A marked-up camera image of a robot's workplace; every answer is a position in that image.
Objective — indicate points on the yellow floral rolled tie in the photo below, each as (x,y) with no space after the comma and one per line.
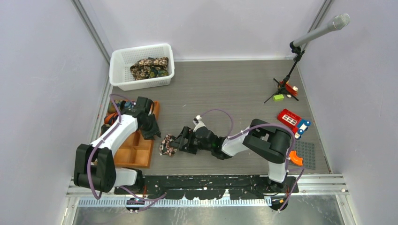
(112,108)

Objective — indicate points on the orange curved toy piece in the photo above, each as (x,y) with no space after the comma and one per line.
(295,159)

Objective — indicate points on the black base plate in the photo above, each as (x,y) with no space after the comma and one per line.
(208,187)

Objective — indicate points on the blue floral rolled tie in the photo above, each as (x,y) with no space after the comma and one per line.
(128,108)

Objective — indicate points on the orange wooden compartment tray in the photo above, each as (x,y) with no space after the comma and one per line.
(135,152)

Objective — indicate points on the black pink floral tie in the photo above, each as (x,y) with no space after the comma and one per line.
(165,148)

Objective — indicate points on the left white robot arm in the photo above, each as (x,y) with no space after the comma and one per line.
(110,161)

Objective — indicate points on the grey microphone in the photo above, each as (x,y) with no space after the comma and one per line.
(336,23)

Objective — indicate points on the grey studded baseplate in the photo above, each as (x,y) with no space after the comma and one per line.
(306,151)

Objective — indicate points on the red toy piece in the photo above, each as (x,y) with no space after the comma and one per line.
(290,88)

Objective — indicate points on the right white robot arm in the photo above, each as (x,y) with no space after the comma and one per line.
(272,142)

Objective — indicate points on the floral ties in basket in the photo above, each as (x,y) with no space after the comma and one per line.
(150,68)

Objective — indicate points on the black microphone tripod stand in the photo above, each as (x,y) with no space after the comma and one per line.
(299,53)

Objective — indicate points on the red toy bus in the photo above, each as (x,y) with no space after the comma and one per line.
(297,124)

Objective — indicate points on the orange striped rolled tie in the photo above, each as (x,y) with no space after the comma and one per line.
(111,118)

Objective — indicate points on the white plastic basket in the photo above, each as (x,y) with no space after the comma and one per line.
(121,61)

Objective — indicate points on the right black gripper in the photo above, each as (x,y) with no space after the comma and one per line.
(179,142)

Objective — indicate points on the green toy block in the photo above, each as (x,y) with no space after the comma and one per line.
(277,98)

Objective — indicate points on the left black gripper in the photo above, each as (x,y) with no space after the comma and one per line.
(155,131)

